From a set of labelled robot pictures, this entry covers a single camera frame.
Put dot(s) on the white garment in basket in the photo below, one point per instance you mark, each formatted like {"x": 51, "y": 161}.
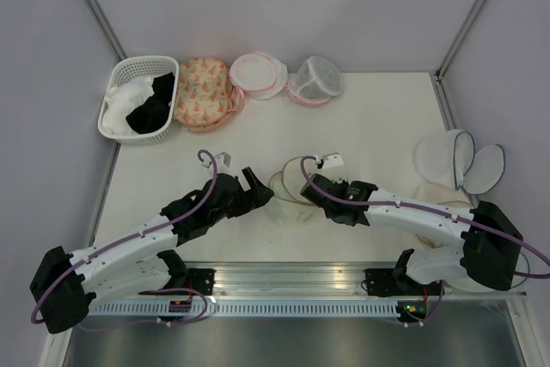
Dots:
{"x": 121, "y": 101}

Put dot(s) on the pink trim round laundry bag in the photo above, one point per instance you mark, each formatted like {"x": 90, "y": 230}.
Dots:
{"x": 259, "y": 75}

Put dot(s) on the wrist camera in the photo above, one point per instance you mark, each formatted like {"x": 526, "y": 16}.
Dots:
{"x": 223, "y": 161}
{"x": 332, "y": 166}

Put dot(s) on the right frame post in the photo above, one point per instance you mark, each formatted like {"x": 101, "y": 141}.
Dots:
{"x": 466, "y": 26}

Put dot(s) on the blue trim open laundry bag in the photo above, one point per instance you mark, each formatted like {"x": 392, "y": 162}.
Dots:
{"x": 451, "y": 159}

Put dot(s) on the floral peach laundry bag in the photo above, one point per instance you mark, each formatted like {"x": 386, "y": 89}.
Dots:
{"x": 206, "y": 97}

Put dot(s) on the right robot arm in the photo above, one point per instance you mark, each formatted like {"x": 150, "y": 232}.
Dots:
{"x": 480, "y": 244}

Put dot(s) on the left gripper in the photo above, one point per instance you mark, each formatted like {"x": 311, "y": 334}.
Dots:
{"x": 253, "y": 198}

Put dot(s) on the beige trim mesh laundry bag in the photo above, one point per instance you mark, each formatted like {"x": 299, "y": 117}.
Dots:
{"x": 284, "y": 209}

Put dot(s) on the white slotted cable duct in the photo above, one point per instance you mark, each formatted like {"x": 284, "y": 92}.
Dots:
{"x": 259, "y": 308}

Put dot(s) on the cream empty laundry bag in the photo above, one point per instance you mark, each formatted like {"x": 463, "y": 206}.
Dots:
{"x": 437, "y": 194}

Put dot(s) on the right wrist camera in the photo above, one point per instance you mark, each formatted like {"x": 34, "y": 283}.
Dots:
{"x": 332, "y": 166}

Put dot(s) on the white plastic laundry basket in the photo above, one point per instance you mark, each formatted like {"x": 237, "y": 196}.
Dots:
{"x": 132, "y": 68}

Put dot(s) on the pink trim mesh dome bag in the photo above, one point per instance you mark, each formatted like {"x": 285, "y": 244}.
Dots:
{"x": 316, "y": 82}

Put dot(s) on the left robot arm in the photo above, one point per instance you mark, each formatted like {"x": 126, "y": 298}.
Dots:
{"x": 181, "y": 221}

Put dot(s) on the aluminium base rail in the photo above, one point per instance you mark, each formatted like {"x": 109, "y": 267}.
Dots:
{"x": 283, "y": 279}

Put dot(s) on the frame post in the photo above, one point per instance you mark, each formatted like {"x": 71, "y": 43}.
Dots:
{"x": 466, "y": 26}
{"x": 106, "y": 28}

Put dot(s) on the left frame post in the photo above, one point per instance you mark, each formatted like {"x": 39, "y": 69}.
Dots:
{"x": 106, "y": 28}

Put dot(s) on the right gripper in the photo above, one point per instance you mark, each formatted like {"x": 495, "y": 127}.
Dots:
{"x": 345, "y": 185}

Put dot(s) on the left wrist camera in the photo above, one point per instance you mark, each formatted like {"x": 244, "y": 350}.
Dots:
{"x": 223, "y": 161}

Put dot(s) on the black garment in basket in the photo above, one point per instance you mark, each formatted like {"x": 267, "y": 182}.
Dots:
{"x": 154, "y": 113}

